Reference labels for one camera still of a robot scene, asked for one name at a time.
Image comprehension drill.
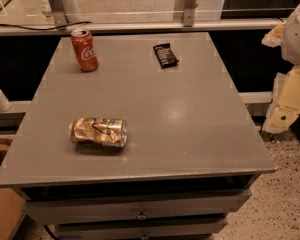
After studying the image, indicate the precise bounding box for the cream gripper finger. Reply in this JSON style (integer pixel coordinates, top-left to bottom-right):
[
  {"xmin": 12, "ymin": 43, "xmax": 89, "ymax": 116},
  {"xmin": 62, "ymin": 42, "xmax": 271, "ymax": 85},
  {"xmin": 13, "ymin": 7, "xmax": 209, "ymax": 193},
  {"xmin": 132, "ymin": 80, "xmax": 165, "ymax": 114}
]
[
  {"xmin": 262, "ymin": 66, "xmax": 300, "ymax": 134},
  {"xmin": 261, "ymin": 22, "xmax": 286, "ymax": 48}
]

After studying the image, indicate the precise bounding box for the crushed orange soda can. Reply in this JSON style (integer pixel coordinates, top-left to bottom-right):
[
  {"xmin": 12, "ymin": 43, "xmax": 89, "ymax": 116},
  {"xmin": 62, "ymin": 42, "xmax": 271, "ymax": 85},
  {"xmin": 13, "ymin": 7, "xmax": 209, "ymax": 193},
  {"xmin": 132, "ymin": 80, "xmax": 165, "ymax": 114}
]
[{"xmin": 69, "ymin": 118, "xmax": 128, "ymax": 148}]

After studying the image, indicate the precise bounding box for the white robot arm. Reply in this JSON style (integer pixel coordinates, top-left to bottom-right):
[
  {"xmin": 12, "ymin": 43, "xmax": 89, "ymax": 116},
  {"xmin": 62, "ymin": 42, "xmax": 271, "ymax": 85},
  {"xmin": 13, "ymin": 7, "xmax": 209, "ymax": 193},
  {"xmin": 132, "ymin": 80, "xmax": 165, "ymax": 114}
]
[{"xmin": 262, "ymin": 4, "xmax": 300, "ymax": 134}]

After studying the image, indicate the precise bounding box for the red Coca-Cola can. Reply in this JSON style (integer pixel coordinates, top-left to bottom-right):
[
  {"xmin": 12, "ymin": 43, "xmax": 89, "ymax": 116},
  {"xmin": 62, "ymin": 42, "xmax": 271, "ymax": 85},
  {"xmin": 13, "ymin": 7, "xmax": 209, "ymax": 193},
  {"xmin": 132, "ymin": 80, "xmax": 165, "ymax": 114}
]
[{"xmin": 71, "ymin": 29, "xmax": 99, "ymax": 72}]

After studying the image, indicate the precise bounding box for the black snack bar wrapper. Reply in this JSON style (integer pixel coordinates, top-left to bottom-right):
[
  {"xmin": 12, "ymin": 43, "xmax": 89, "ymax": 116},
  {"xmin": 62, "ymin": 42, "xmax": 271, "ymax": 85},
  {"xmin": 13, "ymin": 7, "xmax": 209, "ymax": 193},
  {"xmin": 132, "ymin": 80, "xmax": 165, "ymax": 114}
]
[{"xmin": 153, "ymin": 43, "xmax": 179, "ymax": 69}]

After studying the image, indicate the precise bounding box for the grey drawer cabinet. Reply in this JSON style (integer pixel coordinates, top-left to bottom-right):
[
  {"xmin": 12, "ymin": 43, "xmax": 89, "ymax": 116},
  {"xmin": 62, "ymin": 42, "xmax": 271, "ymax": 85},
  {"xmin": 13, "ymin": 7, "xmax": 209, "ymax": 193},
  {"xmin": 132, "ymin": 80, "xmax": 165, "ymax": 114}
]
[{"xmin": 0, "ymin": 32, "xmax": 278, "ymax": 240}]

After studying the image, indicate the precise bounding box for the lower grey drawer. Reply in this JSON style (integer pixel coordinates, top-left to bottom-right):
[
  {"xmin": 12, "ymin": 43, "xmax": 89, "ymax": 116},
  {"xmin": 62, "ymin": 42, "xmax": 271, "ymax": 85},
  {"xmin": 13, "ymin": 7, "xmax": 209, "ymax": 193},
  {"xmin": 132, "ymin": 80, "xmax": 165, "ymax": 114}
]
[{"xmin": 55, "ymin": 217, "xmax": 227, "ymax": 240}]

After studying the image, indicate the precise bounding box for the grey drawer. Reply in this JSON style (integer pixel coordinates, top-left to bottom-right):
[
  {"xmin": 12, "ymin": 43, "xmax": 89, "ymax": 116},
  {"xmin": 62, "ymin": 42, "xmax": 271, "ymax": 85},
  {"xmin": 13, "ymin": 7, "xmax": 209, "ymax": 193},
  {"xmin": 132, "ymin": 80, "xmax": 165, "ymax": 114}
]
[
  {"xmin": 22, "ymin": 189, "xmax": 251, "ymax": 224},
  {"xmin": 55, "ymin": 217, "xmax": 227, "ymax": 240}
]

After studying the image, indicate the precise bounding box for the white pipe top left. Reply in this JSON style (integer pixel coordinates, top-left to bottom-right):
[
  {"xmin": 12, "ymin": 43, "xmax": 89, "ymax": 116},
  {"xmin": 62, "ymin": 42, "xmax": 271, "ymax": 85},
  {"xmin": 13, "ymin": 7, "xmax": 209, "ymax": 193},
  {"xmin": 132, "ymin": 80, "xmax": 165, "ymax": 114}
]
[{"xmin": 41, "ymin": 0, "xmax": 82, "ymax": 26}]

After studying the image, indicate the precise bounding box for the upper grey drawer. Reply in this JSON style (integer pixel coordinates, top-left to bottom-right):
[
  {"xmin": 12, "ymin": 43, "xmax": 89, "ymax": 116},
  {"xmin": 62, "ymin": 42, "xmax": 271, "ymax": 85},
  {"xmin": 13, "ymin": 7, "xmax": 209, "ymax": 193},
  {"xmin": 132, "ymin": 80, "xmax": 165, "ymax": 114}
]
[{"xmin": 22, "ymin": 189, "xmax": 251, "ymax": 224}]

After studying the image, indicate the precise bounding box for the brown cardboard box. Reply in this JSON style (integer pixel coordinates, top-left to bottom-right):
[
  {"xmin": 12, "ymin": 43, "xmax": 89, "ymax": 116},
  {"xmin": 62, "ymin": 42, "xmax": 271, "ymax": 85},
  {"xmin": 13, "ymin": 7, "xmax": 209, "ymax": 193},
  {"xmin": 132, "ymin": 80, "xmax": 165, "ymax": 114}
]
[{"xmin": 0, "ymin": 137, "xmax": 24, "ymax": 240}]

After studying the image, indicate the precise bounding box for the grey metal bracket centre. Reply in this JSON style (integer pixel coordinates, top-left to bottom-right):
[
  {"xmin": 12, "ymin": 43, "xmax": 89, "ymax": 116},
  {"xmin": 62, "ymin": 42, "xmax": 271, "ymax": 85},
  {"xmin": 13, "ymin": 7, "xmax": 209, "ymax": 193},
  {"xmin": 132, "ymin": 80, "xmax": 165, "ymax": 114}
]
[{"xmin": 182, "ymin": 0, "xmax": 197, "ymax": 27}]

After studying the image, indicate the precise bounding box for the grey metal bracket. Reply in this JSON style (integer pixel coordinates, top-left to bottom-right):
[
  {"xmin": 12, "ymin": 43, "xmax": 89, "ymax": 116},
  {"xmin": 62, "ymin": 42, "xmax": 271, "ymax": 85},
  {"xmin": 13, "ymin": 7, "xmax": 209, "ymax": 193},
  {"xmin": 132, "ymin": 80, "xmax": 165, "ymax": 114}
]
[
  {"xmin": 48, "ymin": 0, "xmax": 67, "ymax": 27},
  {"xmin": 182, "ymin": 0, "xmax": 197, "ymax": 27}
]

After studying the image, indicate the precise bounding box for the black cable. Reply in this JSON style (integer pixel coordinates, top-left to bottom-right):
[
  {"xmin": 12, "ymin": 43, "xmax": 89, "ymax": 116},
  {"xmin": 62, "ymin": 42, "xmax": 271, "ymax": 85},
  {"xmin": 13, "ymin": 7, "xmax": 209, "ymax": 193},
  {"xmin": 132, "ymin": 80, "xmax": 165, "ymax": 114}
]
[{"xmin": 0, "ymin": 20, "xmax": 93, "ymax": 31}]

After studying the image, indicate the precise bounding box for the grey metal bracket left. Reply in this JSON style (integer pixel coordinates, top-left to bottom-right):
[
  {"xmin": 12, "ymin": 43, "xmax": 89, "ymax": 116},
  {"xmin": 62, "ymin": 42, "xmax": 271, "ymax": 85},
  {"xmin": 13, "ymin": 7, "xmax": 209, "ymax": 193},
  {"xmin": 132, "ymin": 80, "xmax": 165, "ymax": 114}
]
[{"xmin": 48, "ymin": 0, "xmax": 67, "ymax": 27}]

